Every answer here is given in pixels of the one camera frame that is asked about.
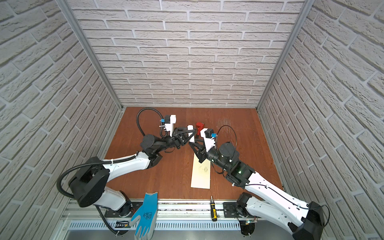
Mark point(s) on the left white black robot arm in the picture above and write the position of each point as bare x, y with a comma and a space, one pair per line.
89, 184

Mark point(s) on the black yellow screwdriver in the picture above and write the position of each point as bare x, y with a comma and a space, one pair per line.
213, 211

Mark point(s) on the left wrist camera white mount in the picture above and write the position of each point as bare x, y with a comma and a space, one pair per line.
167, 124

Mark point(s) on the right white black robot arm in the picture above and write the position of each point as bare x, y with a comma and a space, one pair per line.
304, 221

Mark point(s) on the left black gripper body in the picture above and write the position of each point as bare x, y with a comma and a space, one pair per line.
175, 140

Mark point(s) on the cream yellow envelope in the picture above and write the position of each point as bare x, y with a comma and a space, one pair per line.
201, 174

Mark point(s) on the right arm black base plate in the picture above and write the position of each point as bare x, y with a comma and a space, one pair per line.
233, 210

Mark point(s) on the red black pipe wrench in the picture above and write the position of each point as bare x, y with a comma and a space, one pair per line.
199, 126

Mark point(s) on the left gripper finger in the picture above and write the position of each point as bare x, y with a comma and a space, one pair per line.
185, 138
183, 131

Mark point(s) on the blue grey work glove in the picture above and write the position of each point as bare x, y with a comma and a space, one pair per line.
146, 217

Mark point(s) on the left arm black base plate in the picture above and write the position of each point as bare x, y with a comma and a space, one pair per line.
126, 212

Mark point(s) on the white glue stick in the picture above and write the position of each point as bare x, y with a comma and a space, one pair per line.
192, 133

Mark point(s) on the aluminium front rail frame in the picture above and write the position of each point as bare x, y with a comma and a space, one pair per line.
173, 215

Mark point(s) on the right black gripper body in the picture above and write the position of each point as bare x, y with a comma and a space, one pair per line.
212, 157

